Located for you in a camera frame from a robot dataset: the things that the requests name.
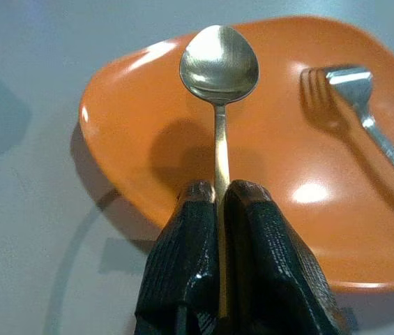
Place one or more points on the silver metal fork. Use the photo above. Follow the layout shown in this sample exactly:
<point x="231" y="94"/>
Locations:
<point x="353" y="90"/>

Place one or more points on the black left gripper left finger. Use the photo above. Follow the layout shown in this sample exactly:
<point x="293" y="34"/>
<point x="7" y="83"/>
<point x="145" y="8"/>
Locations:
<point x="182" y="265"/>

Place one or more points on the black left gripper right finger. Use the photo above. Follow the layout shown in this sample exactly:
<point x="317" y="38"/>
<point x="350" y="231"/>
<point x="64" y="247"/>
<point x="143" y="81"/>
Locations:
<point x="273" y="272"/>

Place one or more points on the gold-toned metal spoon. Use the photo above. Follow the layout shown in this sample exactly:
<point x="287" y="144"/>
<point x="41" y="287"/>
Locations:
<point x="219" y="66"/>

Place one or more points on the orange plate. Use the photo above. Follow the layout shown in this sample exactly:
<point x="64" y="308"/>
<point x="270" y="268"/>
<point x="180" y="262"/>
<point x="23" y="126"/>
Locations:
<point x="287" y="167"/>

